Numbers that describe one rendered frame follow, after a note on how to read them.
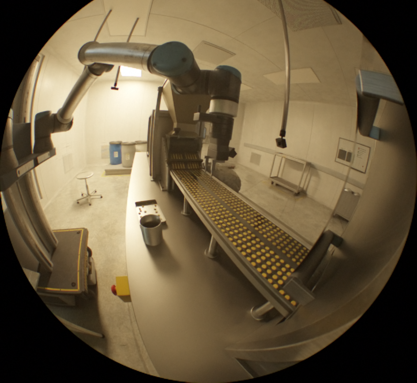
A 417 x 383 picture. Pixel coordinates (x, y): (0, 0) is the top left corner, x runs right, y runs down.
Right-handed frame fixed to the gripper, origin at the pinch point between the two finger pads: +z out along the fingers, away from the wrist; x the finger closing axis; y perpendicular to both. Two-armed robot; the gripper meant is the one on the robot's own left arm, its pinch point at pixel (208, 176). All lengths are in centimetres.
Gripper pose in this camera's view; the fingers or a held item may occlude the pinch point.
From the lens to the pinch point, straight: 45.3
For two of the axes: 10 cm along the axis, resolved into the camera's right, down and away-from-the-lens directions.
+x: -4.6, -3.3, 8.2
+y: 8.8, -0.4, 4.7
